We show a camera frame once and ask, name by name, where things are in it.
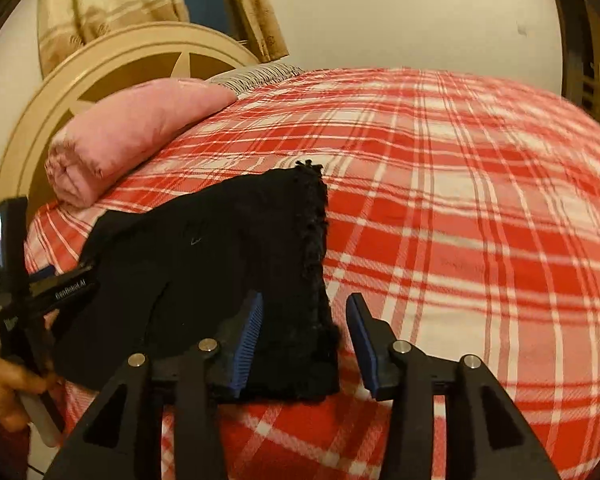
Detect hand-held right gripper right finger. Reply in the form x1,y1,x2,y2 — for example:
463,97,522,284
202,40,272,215
345,294,561,480

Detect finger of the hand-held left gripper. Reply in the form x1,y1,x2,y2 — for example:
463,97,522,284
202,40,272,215
76,258,103,287

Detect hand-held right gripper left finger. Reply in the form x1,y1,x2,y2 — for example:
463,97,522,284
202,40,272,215
45,290,266,480

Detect black pants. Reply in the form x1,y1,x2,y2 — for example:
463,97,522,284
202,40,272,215
50,159,342,406

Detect person's left forearm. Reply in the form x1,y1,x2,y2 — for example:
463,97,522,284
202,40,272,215
0,400,33,480

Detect person's left hand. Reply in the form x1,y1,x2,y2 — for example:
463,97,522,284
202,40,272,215
0,309,65,433

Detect pink pillow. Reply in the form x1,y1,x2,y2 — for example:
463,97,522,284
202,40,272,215
45,78,237,209

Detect cream wooden headboard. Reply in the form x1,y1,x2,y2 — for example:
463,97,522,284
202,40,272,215
0,22,262,213

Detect red plaid blanket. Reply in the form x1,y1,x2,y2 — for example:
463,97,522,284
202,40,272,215
24,67,600,480

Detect grey striped pillow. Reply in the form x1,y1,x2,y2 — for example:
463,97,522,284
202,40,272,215
207,62,305,97

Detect beige patterned curtain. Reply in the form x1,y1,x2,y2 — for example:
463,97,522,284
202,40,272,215
219,0,290,64
36,0,192,75

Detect brown wooden door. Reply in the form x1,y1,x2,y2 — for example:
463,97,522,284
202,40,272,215
544,0,600,137

